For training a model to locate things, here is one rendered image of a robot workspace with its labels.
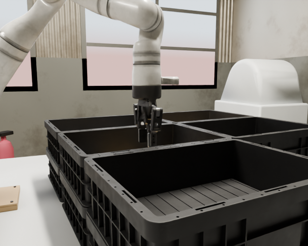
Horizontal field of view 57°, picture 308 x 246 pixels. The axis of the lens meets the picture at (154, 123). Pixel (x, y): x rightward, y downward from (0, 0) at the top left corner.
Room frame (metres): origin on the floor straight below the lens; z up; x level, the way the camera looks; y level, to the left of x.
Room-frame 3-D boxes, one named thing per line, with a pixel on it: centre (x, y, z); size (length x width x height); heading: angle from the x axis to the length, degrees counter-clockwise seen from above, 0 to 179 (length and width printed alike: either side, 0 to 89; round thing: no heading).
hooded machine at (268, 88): (2.68, -0.97, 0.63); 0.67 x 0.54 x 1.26; 22
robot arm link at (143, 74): (0.74, 0.00, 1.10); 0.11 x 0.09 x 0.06; 115
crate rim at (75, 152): (0.77, 0.03, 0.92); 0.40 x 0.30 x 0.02; 118
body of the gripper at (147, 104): (0.73, 0.02, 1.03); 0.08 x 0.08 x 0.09
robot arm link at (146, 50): (0.74, 0.02, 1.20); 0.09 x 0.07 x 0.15; 159
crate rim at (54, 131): (1.03, 0.17, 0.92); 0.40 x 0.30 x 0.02; 118
